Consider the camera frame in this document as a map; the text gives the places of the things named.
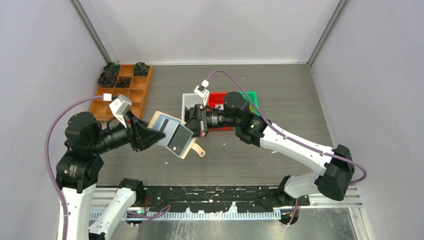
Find dark bundle middle centre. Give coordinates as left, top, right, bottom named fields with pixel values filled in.
left=114, top=77, right=132, bottom=88

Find aluminium rail frame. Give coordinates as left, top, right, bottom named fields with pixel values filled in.
left=89, top=185, right=363, bottom=222

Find white plastic bin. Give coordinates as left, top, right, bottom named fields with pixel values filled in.
left=181, top=93, right=203, bottom=120

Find red plastic bin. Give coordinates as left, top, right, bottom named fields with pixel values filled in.
left=207, top=92, right=234, bottom=131

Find dark bundle top left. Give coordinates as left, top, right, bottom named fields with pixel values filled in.
left=103, top=62, right=121, bottom=76

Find dark bundle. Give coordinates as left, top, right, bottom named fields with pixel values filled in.
left=103, top=62, right=121, bottom=76
left=114, top=77, right=132, bottom=88
left=97, top=71, right=116, bottom=88
left=133, top=62, right=150, bottom=77

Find green plastic bin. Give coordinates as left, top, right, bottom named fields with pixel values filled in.
left=239, top=91, right=260, bottom=116

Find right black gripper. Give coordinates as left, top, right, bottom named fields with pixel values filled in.
left=176, top=104, right=240, bottom=139

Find wooden compartment tray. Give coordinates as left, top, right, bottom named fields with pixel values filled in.
left=88, top=63, right=154, bottom=122

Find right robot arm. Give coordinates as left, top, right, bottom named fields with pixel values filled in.
left=183, top=91, right=355, bottom=206

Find dark bundle top right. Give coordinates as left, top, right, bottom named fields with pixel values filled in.
left=133, top=62, right=150, bottom=77

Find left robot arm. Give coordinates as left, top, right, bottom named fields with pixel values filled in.
left=55, top=112, right=165, bottom=240

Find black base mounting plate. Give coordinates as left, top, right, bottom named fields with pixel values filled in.
left=128, top=184, right=295, bottom=214

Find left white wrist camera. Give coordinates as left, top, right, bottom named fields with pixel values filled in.
left=103, top=93, right=132, bottom=128

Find dark bundle middle left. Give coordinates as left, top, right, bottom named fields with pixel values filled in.
left=97, top=71, right=116, bottom=88

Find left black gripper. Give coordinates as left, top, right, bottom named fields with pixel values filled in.
left=91, top=107, right=166, bottom=152

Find white magnetic stripe card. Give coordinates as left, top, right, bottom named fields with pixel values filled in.
left=157, top=118, right=193, bottom=159

